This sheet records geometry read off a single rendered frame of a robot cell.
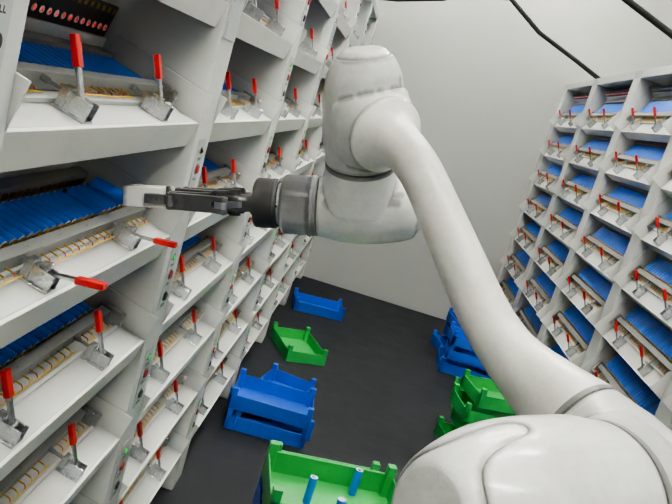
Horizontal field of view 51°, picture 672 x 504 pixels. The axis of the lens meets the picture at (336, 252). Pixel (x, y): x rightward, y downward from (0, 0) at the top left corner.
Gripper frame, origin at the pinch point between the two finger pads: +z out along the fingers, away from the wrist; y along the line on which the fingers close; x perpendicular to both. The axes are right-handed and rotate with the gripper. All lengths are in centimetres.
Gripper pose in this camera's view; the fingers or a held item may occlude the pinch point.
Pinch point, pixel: (149, 196)
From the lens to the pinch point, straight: 112.6
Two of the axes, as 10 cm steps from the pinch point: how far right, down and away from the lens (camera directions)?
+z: -9.9, -0.6, 0.9
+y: 1.0, -1.8, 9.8
